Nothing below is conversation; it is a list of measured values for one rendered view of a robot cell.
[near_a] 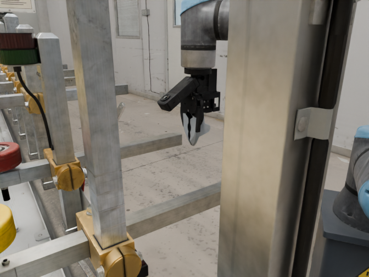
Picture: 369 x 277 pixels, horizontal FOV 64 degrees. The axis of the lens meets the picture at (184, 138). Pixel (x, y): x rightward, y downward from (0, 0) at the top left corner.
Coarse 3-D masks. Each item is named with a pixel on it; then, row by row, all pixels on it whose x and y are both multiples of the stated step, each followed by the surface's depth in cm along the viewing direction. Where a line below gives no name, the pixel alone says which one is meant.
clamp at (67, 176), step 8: (48, 152) 64; (48, 160) 61; (56, 168) 57; (64, 168) 57; (72, 168) 57; (80, 168) 60; (56, 176) 57; (64, 176) 57; (72, 176) 57; (80, 176) 58; (56, 184) 59; (64, 184) 57; (72, 184) 58; (80, 184) 59
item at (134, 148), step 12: (120, 144) 71; (132, 144) 71; (144, 144) 73; (156, 144) 75; (168, 144) 77; (180, 144) 79; (84, 156) 65; (132, 156) 72; (24, 168) 59; (36, 168) 60; (48, 168) 61; (0, 180) 57; (12, 180) 58; (24, 180) 59
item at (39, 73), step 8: (0, 48) 48; (8, 48) 48; (16, 48) 48; (24, 48) 49; (32, 48) 50; (8, 64) 49; (16, 64) 49; (24, 64) 49; (32, 64) 51; (40, 64) 51; (16, 72) 51; (40, 72) 52; (24, 88) 52; (32, 96) 53; (40, 104) 54; (48, 128) 56; (48, 136) 57
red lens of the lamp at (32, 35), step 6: (0, 36) 47; (6, 36) 47; (12, 36) 47; (18, 36) 47; (24, 36) 48; (30, 36) 49; (0, 42) 47; (6, 42) 47; (12, 42) 47; (18, 42) 48; (24, 42) 48; (30, 42) 49
